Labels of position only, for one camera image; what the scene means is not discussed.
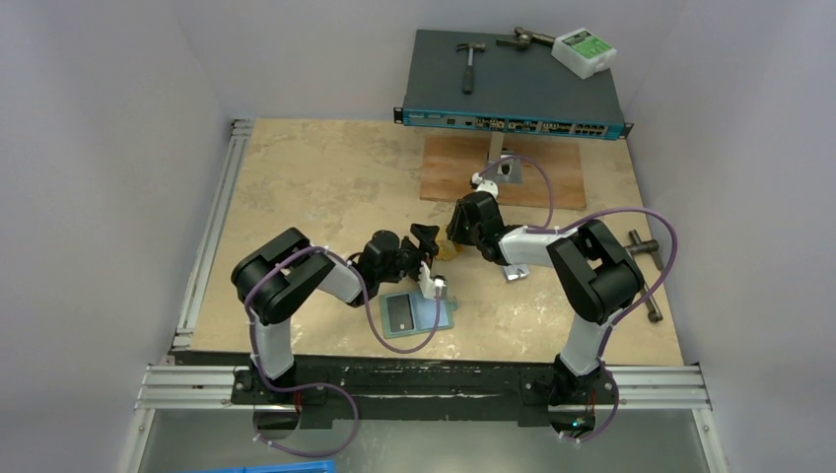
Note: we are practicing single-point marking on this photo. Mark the white green box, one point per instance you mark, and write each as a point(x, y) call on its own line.
point(583, 53)

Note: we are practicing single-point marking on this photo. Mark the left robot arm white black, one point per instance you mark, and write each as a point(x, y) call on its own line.
point(277, 279)

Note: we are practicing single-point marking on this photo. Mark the blue plastic bin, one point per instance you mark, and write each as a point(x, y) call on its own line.
point(320, 466)

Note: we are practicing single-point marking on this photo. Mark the dark hammer tool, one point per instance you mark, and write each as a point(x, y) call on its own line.
point(525, 38)

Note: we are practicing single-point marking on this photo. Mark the black card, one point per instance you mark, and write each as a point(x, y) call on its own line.
point(398, 313)

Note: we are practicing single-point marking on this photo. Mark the aluminium frame rail front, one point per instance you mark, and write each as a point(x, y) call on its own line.
point(186, 388)

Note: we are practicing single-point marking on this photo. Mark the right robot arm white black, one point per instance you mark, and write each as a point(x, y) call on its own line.
point(598, 277)

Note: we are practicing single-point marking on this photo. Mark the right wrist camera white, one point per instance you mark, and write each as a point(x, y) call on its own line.
point(479, 183)

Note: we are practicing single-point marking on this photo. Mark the gold credit card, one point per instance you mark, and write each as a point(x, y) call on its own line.
point(448, 250)

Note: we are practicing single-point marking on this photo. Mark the teal card holder wallet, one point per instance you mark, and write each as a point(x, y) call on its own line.
point(423, 311)

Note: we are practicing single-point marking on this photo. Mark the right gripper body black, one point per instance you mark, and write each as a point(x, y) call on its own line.
point(461, 225)

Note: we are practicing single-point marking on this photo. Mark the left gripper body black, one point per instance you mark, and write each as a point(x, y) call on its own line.
point(409, 257)

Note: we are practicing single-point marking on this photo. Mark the aluminium frame rail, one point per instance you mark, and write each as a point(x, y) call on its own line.
point(186, 388)
point(241, 131)

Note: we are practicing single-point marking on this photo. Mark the plywood board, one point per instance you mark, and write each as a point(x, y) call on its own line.
point(451, 160)

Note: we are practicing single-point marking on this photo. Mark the aluminium frame rail left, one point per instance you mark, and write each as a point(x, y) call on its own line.
point(241, 131)

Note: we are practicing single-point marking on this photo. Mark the metal post stand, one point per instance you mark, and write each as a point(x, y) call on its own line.
point(500, 165)

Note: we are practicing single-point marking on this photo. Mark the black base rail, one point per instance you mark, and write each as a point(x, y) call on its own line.
point(331, 388)

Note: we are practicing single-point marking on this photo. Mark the network switch dark blue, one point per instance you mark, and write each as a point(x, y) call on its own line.
point(515, 91)

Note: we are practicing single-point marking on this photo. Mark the small claw hammer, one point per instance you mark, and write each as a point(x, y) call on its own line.
point(468, 79)

